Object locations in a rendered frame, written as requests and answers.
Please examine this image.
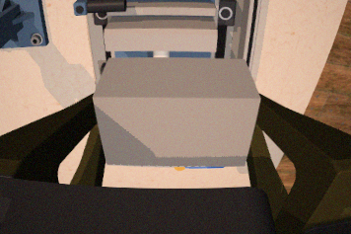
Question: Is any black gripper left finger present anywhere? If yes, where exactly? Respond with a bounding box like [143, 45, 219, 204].
[0, 93, 105, 187]

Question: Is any grey metal block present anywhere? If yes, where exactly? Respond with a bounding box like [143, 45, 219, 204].
[93, 57, 261, 167]

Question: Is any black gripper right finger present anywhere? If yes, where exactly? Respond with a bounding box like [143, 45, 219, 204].
[246, 93, 351, 234]

